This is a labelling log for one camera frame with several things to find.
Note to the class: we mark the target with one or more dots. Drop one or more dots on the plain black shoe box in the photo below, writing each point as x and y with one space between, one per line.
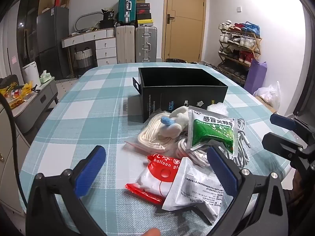
144 16

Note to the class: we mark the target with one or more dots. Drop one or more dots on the yellow plastic bag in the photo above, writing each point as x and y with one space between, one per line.
14 95

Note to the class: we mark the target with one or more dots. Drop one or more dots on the silver suitcase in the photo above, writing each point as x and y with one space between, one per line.
146 41

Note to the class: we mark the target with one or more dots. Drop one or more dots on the white foil packet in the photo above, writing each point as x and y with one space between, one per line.
194 189

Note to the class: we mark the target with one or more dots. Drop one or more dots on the teal suitcase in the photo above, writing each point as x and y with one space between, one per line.
127 7

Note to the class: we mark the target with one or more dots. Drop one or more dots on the white blue plush toy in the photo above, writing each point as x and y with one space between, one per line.
177 118

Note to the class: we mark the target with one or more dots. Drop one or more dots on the black storage box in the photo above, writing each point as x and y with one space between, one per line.
107 24

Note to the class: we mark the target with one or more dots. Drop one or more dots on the dark glass wardrobe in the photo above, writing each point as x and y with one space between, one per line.
28 29

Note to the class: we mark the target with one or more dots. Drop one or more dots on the wooden shoe rack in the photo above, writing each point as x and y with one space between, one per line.
257 46

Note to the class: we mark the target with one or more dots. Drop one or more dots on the grey refrigerator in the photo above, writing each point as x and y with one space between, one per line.
53 36

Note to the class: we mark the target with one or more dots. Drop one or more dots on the green medicine packet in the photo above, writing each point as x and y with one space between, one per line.
211 132

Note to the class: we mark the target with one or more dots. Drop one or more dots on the white air purifier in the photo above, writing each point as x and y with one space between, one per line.
30 73

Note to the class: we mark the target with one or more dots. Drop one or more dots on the group of assorted shoes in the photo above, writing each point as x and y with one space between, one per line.
243 41

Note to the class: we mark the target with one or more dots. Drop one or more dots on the wooden door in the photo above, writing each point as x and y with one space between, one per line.
184 19

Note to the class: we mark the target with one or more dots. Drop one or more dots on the trash bin with black bag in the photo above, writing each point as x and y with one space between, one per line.
176 60

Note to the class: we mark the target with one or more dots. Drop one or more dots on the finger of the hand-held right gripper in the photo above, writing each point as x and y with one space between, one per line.
283 121
275 142

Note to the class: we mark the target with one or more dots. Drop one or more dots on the person's left hand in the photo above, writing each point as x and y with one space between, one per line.
151 232

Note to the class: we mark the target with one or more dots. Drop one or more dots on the grey side cabinet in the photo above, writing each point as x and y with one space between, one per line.
9 172

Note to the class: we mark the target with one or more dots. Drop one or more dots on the black paper bag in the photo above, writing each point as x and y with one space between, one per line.
107 14

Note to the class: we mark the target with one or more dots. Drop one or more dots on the beige suitcase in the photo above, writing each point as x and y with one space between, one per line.
125 44

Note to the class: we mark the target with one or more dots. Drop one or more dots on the brown shoe box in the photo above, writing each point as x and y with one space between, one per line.
141 1

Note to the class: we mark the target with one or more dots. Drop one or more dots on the arched metal frame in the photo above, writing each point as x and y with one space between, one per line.
76 22

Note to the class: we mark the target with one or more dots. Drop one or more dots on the pink paper note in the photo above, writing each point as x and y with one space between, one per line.
14 60

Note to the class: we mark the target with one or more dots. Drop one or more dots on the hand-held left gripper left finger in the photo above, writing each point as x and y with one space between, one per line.
89 169

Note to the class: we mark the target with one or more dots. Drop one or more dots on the red bag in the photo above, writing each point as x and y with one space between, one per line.
57 0

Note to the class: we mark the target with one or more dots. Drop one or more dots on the small brown carton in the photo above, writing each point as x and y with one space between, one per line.
66 0

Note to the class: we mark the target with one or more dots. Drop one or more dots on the dark cloth pile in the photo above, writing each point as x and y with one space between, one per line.
8 81

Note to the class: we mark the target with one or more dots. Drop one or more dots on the black yellow shoe box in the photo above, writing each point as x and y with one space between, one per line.
144 23

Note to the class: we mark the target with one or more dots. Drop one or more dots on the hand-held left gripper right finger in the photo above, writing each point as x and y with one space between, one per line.
221 172

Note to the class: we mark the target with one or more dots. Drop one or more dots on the green tissue pack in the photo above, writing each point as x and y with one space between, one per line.
46 77

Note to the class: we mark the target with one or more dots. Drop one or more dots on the pile of floor shoes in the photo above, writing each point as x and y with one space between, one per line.
204 64

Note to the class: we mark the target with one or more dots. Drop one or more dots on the striped laundry basket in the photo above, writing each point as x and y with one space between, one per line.
83 59

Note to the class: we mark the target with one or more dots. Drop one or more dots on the black cardboard box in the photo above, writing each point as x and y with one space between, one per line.
172 103

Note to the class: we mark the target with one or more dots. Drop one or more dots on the grey coffee table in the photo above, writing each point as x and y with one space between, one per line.
41 95

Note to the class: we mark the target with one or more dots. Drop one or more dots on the teal checked tablecloth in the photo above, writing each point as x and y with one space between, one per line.
86 115

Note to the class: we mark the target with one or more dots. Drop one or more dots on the white plastic bag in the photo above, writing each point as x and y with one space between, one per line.
269 95

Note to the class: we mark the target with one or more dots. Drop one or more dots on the purple bag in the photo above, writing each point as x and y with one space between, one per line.
254 76

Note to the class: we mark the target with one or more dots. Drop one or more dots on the white desk with drawers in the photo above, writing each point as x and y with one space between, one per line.
105 44

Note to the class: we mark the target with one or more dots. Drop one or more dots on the red white glue packet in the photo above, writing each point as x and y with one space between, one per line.
152 177

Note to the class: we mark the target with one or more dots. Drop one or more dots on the black shoe box red print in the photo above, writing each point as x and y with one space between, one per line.
143 11

